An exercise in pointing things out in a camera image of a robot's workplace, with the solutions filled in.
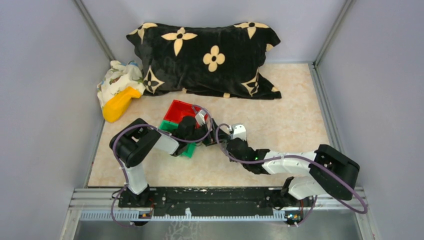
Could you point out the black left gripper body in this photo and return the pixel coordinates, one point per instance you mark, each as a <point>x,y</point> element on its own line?
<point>210,138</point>

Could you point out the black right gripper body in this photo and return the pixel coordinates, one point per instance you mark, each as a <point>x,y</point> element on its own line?
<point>244,164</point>

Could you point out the green plastic bin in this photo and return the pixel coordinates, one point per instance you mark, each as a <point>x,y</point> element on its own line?
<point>169,127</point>

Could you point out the red plastic bin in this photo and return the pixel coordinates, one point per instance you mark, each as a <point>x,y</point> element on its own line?
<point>180,111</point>

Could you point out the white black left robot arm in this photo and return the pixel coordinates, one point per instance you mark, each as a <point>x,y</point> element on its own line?
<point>132,144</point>

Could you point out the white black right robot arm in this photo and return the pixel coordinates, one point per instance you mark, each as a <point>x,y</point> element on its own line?
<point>323,171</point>

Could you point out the yellow and white cloth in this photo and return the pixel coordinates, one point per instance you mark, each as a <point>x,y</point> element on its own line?
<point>121,83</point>

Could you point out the black floral pillow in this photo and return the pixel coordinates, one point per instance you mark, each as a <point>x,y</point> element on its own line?
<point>207,61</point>

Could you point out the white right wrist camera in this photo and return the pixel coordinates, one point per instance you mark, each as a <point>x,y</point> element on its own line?
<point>238,131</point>

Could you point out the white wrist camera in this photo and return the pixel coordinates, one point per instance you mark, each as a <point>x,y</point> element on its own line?
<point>202,118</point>
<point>238,131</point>

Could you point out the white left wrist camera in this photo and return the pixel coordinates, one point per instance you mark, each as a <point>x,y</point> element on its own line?
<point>202,118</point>

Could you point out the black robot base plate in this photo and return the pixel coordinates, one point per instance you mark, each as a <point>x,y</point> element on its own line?
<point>217,203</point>

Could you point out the aluminium frame rail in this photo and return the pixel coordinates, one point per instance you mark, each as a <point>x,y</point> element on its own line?
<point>99,204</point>

